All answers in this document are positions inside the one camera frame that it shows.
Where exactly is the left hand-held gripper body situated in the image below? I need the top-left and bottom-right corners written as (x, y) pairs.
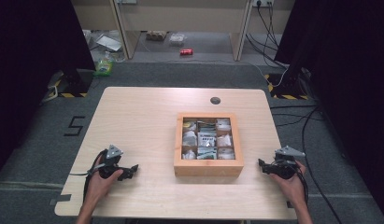
top-left (97, 144), bottom-right (124, 180)

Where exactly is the white floor cable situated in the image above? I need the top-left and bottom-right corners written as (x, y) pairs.
top-left (242, 60), bottom-right (289, 89)

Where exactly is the wooden box with window lid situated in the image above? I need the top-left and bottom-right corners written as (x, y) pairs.
top-left (173, 112), bottom-right (245, 178)

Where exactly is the person's right hand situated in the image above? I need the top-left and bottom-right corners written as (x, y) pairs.
top-left (269, 161), bottom-right (306, 206)

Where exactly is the long black floor cable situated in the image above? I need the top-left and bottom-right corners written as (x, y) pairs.
top-left (301, 105), bottom-right (344, 224)

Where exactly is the clear plastic container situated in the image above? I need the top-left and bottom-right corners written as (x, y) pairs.
top-left (168, 33), bottom-right (187, 47)

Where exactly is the brown cardboard tray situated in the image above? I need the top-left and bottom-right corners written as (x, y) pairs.
top-left (146, 30), bottom-right (167, 41)

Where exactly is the green plastic bag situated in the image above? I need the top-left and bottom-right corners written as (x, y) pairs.
top-left (93, 50), bottom-right (115, 77)

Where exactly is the left hand-held gripper cable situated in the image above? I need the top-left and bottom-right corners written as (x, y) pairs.
top-left (69, 149), bottom-right (107, 203)

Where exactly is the black stand base striped tape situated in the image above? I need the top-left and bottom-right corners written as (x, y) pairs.
top-left (263, 72), bottom-right (310, 101)
top-left (57, 68), bottom-right (94, 98)

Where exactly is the grey flat sheet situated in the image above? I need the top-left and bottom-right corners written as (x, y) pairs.
top-left (95, 35), bottom-right (122, 52)

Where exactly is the assorted sachets group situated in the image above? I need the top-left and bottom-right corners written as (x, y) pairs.
top-left (181, 118), bottom-right (236, 161)

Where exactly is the black curtain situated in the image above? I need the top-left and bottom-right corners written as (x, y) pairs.
top-left (0, 0), bottom-right (96, 180)
top-left (274, 0), bottom-right (384, 220)

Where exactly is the white wall socket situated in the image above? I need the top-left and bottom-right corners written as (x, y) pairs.
top-left (252, 0), bottom-right (275, 8)

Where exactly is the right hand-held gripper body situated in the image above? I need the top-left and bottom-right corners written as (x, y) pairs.
top-left (269, 145), bottom-right (306, 180)

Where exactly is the person's left hand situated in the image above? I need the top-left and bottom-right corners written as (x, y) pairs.
top-left (86, 155), bottom-right (124, 203)

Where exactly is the black power cable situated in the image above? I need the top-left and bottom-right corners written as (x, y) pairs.
top-left (245, 2), bottom-right (289, 69)

